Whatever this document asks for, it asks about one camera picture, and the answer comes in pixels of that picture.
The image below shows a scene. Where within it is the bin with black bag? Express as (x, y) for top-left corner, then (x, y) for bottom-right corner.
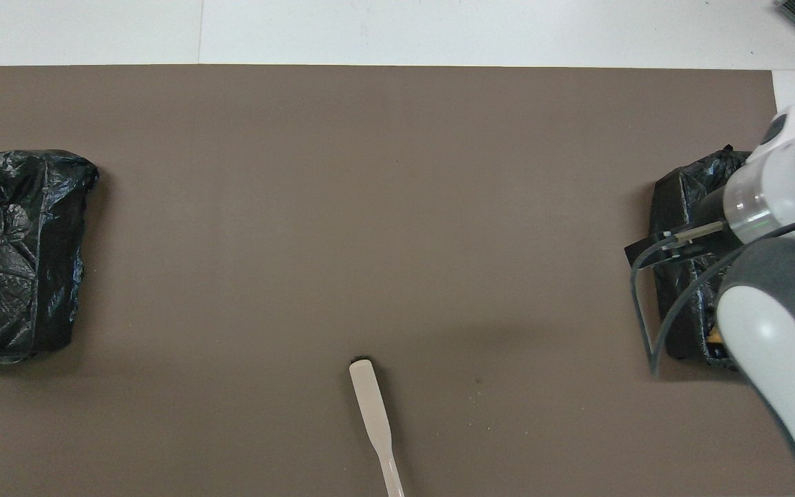
(649, 145), (754, 370)
(0, 150), (99, 364)

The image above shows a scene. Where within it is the beige hand brush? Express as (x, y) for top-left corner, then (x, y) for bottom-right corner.
(349, 358), (406, 497)

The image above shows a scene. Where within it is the brown table mat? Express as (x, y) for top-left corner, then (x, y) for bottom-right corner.
(0, 64), (795, 497)

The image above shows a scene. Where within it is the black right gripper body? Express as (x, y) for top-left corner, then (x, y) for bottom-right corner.
(694, 185), (743, 257)

